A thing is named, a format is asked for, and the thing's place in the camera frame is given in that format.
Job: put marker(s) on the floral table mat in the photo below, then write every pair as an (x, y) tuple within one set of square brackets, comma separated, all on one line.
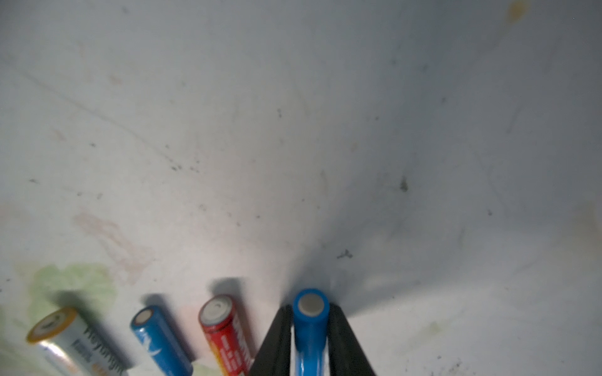
[(433, 166)]

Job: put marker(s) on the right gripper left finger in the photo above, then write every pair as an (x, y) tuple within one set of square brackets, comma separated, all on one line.
[(274, 356)]

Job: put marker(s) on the white orange AA battery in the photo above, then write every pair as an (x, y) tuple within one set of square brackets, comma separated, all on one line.
[(73, 346)]

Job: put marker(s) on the red AA battery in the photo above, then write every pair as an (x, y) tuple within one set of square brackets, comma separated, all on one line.
[(223, 331)]

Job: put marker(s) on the blue battery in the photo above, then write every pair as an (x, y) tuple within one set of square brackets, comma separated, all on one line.
[(310, 320), (153, 332)]

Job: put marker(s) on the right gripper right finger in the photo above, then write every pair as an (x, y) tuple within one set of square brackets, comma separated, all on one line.
[(346, 356)]

